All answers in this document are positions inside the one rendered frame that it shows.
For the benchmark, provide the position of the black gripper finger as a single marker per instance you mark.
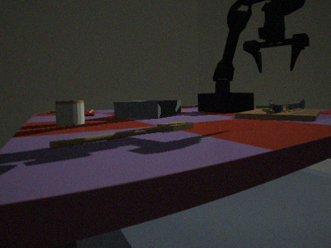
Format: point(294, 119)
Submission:
point(257, 57)
point(296, 49)

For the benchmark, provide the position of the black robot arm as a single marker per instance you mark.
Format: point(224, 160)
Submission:
point(237, 21)

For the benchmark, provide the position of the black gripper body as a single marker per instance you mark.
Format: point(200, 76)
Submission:
point(274, 41)

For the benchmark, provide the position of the wooden board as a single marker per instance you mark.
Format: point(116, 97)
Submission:
point(292, 114)

